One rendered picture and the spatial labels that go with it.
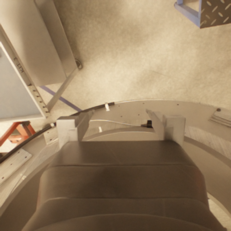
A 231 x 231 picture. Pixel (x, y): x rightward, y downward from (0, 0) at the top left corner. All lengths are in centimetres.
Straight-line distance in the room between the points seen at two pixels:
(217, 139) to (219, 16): 43
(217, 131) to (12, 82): 91
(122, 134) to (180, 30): 87
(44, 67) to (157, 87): 89
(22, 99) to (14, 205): 47
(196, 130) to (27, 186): 70
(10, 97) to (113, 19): 82
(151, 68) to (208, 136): 80
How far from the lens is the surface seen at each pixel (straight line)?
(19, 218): 78
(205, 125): 80
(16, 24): 121
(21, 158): 91
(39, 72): 125
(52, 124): 97
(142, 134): 70
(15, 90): 92
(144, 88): 147
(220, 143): 73
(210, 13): 71
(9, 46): 81
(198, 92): 156
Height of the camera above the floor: 127
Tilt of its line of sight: 50 degrees down
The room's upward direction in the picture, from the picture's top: 169 degrees counter-clockwise
